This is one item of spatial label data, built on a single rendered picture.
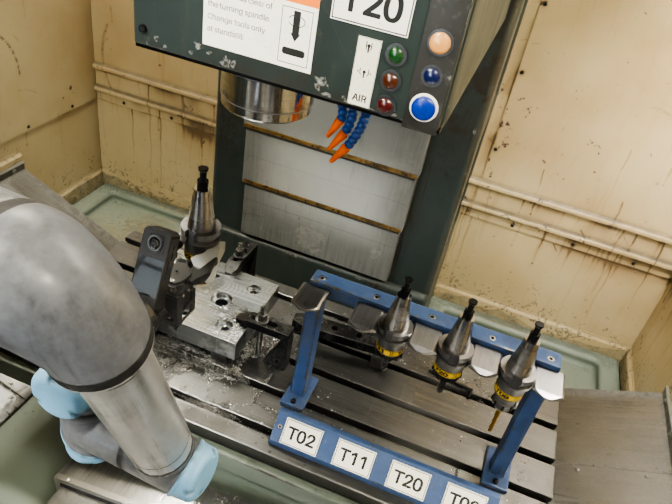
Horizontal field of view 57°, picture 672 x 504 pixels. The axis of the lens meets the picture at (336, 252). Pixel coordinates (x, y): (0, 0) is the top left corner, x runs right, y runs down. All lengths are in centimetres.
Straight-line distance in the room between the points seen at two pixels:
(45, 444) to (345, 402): 73
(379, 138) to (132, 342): 108
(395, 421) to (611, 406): 65
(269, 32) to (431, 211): 90
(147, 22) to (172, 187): 154
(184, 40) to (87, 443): 54
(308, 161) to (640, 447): 107
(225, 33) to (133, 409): 48
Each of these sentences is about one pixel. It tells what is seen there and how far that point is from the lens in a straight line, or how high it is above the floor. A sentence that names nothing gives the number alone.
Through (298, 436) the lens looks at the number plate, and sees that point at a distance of 126.
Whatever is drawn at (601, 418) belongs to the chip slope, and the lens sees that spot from 177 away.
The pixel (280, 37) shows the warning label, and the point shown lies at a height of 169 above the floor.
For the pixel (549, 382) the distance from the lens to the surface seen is 112.
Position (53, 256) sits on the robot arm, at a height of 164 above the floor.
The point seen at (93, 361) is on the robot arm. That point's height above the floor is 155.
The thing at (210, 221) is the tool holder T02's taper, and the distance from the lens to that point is 97.
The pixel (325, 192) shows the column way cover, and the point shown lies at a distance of 163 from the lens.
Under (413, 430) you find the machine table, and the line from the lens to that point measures 138.
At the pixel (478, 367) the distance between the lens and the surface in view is 109.
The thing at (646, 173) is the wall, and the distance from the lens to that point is 193.
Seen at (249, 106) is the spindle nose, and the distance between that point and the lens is 102.
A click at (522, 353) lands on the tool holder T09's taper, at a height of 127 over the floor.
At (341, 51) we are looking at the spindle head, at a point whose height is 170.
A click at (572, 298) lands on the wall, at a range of 214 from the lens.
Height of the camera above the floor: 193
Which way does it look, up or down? 35 degrees down
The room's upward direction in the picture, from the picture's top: 11 degrees clockwise
